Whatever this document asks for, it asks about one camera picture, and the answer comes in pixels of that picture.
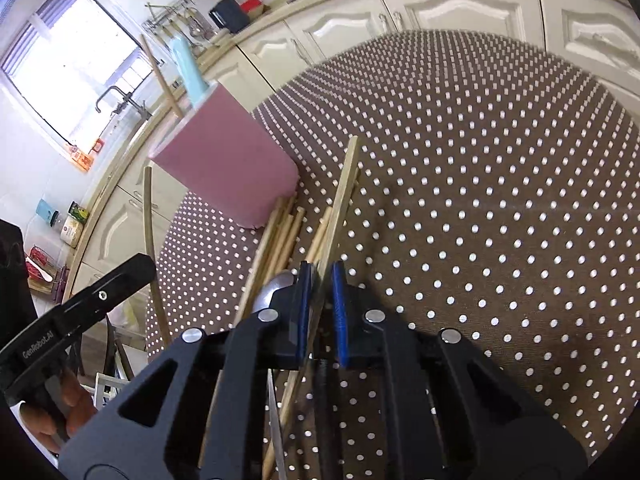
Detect person's left hand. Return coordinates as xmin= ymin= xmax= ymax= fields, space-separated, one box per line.
xmin=20 ymin=367 xmax=101 ymax=453

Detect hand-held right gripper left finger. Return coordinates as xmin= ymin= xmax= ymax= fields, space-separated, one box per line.
xmin=59 ymin=261 xmax=321 ymax=480

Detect white label jar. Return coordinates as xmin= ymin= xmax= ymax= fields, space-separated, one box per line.
xmin=60 ymin=214 xmax=84 ymax=249

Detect dark blue toaster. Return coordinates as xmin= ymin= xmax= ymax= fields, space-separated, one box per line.
xmin=209 ymin=0 xmax=251 ymax=33

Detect orange wall sticker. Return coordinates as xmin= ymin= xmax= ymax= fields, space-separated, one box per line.
xmin=67 ymin=140 xmax=106 ymax=172

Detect cream kitchen cabinets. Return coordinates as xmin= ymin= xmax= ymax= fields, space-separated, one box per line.
xmin=65 ymin=0 xmax=640 ymax=311

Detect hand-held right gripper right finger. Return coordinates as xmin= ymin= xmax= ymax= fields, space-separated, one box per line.
xmin=327 ymin=261 xmax=588 ymax=480

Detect long curved wooden stick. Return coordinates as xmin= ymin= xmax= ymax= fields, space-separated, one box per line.
xmin=143 ymin=166 xmax=168 ymax=348

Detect dark kitchen faucet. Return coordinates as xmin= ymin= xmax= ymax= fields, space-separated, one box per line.
xmin=95 ymin=85 xmax=151 ymax=121

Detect kitchen window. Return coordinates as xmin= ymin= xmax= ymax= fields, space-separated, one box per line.
xmin=0 ymin=0 xmax=153 ymax=146

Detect wall utensil rail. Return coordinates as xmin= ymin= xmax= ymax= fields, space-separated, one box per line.
xmin=142 ymin=0 xmax=221 ymax=56

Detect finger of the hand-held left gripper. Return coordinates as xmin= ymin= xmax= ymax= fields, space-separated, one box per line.
xmin=62 ymin=254 xmax=157 ymax=326

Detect pink utensil holder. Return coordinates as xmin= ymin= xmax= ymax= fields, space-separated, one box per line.
xmin=147 ymin=82 xmax=301 ymax=231

